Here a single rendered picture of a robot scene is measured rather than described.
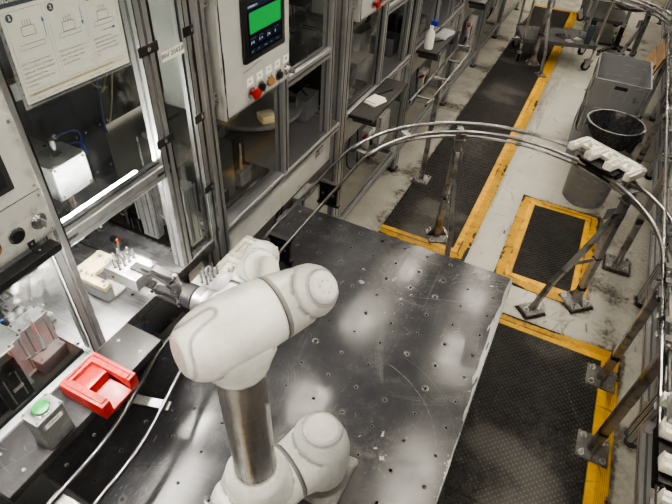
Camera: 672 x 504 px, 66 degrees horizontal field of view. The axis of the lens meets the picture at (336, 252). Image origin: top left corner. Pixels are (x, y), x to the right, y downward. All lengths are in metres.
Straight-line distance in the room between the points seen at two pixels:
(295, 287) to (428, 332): 1.14
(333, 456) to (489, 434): 1.32
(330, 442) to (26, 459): 0.76
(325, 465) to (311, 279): 0.64
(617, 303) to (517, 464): 1.33
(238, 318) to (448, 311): 1.32
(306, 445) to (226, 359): 0.55
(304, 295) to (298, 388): 0.91
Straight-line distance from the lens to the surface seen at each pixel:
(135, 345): 1.71
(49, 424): 1.52
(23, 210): 1.35
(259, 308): 0.93
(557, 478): 2.65
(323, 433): 1.43
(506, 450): 2.63
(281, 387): 1.83
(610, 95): 4.62
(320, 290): 0.95
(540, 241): 3.72
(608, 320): 3.39
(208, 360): 0.92
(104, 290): 1.82
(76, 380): 1.64
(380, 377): 1.87
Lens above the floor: 2.21
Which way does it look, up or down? 42 degrees down
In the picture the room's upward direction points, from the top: 4 degrees clockwise
